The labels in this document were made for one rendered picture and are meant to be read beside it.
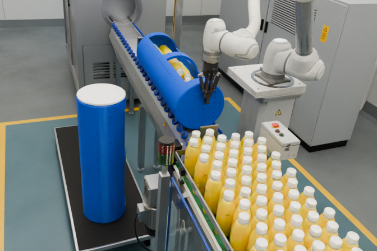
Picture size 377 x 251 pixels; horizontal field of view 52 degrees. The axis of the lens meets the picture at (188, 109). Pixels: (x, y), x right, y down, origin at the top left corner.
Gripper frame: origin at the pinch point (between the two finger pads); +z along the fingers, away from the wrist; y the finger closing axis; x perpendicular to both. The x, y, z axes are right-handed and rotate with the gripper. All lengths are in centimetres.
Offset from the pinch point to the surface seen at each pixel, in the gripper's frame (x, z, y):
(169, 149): -52, -7, -38
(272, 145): -34.0, 11.5, 21.9
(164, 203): -51, 20, -38
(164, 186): -51, 11, -38
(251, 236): -83, 11, -17
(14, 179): 107, 116, -109
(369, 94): 139, 93, 277
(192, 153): -31.5, 11.3, -19.1
